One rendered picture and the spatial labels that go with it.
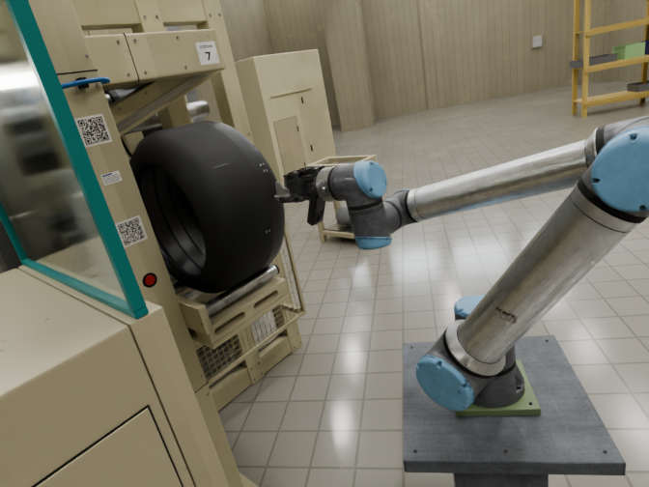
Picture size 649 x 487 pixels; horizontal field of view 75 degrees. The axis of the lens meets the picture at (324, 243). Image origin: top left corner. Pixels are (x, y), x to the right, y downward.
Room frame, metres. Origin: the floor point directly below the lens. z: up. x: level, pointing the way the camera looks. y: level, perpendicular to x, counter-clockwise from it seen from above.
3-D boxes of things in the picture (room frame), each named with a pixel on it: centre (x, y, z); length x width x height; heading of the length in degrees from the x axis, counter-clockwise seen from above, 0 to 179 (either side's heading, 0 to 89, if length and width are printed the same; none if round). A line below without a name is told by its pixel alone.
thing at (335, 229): (3.98, -0.30, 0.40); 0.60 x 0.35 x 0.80; 46
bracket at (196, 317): (1.31, 0.55, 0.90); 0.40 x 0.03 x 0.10; 46
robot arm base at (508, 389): (0.97, -0.39, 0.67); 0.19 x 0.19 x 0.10
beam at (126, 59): (1.73, 0.55, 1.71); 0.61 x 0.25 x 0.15; 136
